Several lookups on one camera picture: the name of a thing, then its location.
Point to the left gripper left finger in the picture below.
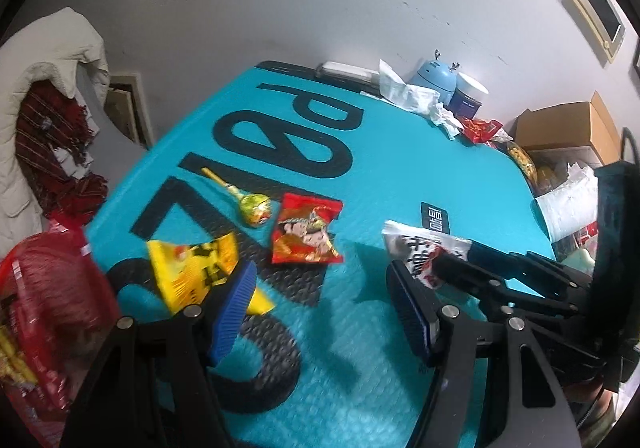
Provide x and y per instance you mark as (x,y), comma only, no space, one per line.
(226,308)

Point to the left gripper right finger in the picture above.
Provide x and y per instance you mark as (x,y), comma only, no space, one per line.
(416,306)

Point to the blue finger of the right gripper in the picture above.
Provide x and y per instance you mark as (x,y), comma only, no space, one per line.
(494,297)
(546,277)

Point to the white black snack packet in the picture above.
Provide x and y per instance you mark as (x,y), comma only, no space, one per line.
(417,248)

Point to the yellow snack packet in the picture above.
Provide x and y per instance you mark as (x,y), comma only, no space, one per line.
(185,273)

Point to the yellow lollipop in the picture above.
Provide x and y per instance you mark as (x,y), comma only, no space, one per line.
(255,209)

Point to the large red snack bag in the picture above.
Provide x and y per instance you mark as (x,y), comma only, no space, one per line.
(63,301)

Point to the gold cereal snack bag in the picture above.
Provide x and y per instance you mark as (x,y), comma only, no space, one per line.
(14,369)

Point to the small red cartoon packet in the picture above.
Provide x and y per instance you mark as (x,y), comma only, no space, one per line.
(301,232)

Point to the yellow snack bag at edge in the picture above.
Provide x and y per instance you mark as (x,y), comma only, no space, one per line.
(524,162)

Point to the red candy wrapper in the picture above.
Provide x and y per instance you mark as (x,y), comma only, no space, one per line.
(479,131)

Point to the cardboard box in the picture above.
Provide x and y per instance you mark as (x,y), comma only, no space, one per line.
(570,132)

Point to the red mesh basket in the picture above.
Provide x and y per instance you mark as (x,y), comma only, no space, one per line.
(41,411)

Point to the dark blue white-lid jar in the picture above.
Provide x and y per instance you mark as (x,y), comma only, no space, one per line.
(468,97)

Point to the crumpled white tissue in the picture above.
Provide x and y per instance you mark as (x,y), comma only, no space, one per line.
(420,100)

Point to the blue deer humidifier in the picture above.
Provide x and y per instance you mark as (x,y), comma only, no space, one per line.
(438,76)

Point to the grey chair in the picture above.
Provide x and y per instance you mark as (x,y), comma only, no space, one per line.
(114,155)

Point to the white remote control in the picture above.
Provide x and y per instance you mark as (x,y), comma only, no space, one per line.
(346,72)

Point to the red plaid scarf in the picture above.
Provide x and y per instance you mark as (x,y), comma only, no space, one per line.
(51,147)

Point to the white quilted jacket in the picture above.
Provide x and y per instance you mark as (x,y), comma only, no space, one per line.
(50,49)

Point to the wall intercom panel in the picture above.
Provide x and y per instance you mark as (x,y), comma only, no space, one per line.
(605,23)

